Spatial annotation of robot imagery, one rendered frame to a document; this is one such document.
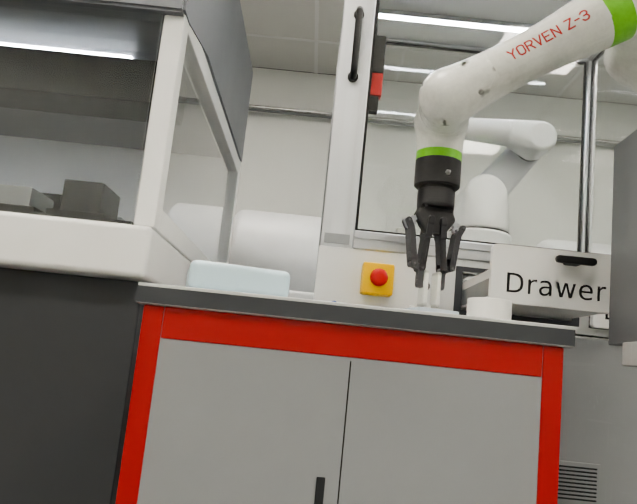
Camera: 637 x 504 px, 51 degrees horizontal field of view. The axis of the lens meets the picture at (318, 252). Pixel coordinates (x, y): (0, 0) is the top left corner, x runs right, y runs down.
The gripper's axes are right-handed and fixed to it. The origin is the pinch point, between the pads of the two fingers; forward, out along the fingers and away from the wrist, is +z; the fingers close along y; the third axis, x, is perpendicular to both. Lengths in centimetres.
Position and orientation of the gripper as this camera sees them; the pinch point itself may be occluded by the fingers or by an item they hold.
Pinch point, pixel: (429, 289)
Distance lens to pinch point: 133.3
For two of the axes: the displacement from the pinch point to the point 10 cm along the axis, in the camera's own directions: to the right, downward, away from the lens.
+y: -9.6, -1.4, -2.6
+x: 2.8, -1.3, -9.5
